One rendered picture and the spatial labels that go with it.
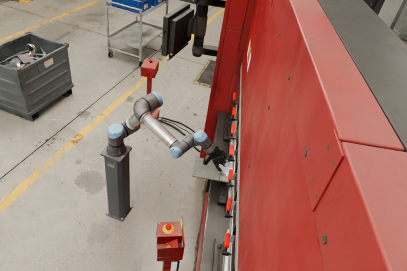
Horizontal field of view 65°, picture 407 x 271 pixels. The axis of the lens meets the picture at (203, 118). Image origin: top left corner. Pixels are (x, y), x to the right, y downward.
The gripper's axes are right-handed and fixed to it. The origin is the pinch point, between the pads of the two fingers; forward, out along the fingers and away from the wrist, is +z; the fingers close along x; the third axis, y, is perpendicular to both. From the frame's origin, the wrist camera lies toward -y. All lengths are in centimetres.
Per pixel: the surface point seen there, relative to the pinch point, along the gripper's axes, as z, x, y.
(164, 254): 2, -51, -40
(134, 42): -46, 311, -156
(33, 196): -30, 25, -190
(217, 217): 9.7, -28.6, -9.2
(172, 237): 2, -41, -36
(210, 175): -5.1, -6.2, -7.1
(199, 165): -10.4, 1.5, -13.4
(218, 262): 9, -60, -6
